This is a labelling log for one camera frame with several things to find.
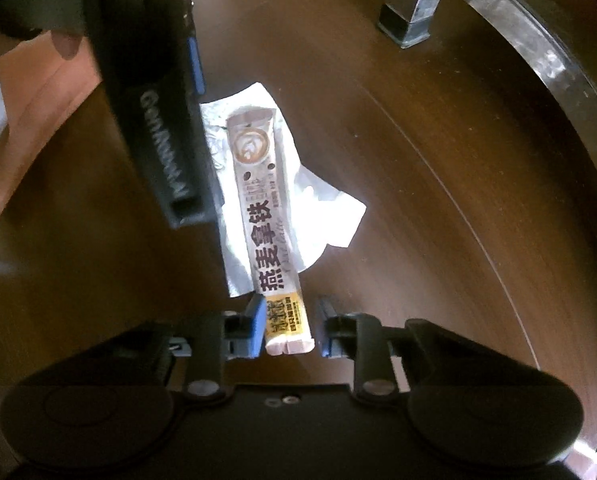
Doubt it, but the person's left hand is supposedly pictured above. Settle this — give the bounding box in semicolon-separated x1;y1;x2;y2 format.
0;21;80;61

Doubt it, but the coffee stick sachet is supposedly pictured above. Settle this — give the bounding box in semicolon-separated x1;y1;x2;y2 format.
226;110;315;357

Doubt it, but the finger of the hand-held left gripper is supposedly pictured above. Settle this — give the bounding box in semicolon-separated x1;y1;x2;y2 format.
184;35;206;97

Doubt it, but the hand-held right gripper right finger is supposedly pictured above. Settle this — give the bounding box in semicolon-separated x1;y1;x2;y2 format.
317;296;482;402

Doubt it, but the metal stool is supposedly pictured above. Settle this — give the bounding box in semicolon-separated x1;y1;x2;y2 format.
377;0;597;141

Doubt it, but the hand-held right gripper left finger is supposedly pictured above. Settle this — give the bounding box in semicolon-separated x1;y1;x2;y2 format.
113;292;268;402

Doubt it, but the white paper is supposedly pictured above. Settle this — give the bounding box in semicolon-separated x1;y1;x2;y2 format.
198;81;368;301

